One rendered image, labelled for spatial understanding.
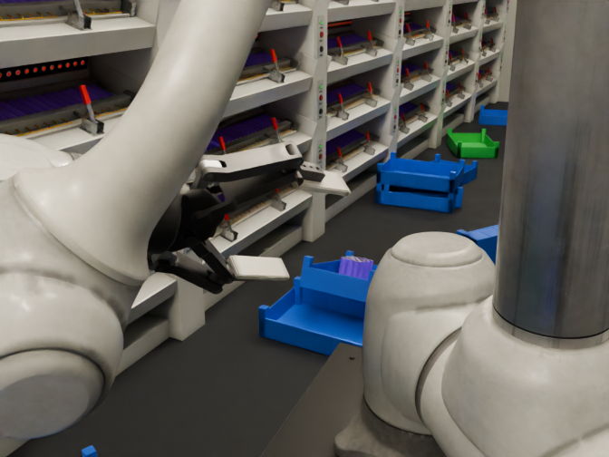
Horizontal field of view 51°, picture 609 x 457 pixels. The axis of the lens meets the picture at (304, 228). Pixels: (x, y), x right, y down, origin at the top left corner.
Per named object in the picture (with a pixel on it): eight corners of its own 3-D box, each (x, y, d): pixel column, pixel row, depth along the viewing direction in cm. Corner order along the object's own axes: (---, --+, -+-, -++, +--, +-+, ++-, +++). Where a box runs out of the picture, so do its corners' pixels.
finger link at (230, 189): (187, 201, 63) (181, 192, 61) (290, 157, 63) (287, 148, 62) (197, 229, 60) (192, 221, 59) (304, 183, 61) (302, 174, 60)
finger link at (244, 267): (238, 275, 69) (236, 279, 69) (290, 277, 73) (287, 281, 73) (230, 254, 71) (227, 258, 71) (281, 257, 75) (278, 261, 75)
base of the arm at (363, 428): (507, 391, 91) (511, 358, 89) (476, 501, 73) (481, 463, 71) (385, 360, 98) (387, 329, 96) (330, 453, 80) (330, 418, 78)
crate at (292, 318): (401, 327, 161) (402, 300, 158) (371, 368, 145) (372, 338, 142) (297, 301, 174) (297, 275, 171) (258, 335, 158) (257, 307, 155)
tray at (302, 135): (309, 150, 202) (321, 110, 195) (193, 208, 152) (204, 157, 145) (256, 124, 208) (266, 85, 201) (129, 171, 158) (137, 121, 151)
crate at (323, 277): (343, 277, 189) (348, 250, 188) (409, 291, 180) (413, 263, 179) (298, 286, 162) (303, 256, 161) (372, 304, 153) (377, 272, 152)
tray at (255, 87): (309, 90, 195) (322, 46, 188) (187, 129, 145) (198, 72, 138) (255, 65, 201) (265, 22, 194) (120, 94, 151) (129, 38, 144)
